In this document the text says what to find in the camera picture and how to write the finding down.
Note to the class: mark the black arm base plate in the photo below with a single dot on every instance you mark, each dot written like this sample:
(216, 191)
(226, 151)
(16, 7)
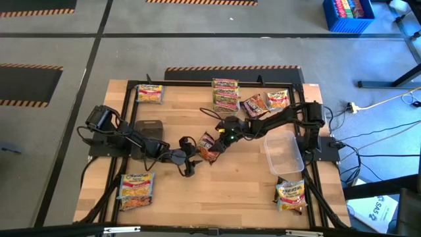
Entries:
(95, 153)
(329, 154)

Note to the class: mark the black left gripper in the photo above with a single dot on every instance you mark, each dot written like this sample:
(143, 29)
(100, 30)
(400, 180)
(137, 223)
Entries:
(187, 149)

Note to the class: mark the dark smoked plastic container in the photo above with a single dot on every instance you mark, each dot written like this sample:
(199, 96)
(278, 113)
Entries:
(149, 128)

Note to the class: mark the clear plastic container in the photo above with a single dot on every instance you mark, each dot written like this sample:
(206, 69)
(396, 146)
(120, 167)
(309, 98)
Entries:
(283, 153)

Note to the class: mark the silver metal bracket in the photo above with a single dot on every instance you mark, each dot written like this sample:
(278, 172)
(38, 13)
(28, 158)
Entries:
(304, 233)
(121, 229)

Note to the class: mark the colourful packs in crate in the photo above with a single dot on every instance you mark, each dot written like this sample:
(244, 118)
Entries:
(348, 8)

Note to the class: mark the dark grey chair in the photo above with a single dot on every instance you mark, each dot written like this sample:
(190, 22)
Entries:
(409, 214)

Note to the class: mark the green ramen packet stack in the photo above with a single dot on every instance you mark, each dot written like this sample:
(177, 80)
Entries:
(226, 113)

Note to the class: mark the black plug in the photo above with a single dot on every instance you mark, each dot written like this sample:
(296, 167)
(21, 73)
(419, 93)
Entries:
(417, 103)

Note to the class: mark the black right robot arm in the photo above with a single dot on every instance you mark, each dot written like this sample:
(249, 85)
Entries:
(283, 118)

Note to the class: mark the black hazard-striped floor mat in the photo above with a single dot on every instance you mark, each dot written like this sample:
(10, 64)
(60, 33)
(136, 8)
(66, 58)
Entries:
(197, 75)
(33, 5)
(26, 85)
(197, 2)

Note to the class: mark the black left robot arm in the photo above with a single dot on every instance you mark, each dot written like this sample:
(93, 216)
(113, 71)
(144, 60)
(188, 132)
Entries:
(131, 138)

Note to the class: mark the black metal beam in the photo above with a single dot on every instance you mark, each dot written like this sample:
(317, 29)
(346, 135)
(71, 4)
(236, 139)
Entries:
(378, 190)

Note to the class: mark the dark floor object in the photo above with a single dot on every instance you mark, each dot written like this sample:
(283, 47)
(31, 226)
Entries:
(10, 149)

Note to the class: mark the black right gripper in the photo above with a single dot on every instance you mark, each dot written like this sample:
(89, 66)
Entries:
(232, 130)

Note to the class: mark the dark metal desk frame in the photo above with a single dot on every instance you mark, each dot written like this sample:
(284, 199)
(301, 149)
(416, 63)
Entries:
(378, 84)

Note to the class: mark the blue plastic crate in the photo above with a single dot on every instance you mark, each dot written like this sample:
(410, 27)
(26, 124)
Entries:
(332, 23)

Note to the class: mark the white yellow power strip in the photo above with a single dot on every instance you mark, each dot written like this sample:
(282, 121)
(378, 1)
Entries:
(352, 107)

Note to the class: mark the white printed cardboard box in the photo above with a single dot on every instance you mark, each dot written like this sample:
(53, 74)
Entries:
(371, 210)

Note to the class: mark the black aluminium table frame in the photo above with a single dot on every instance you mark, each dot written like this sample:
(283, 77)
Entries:
(177, 83)

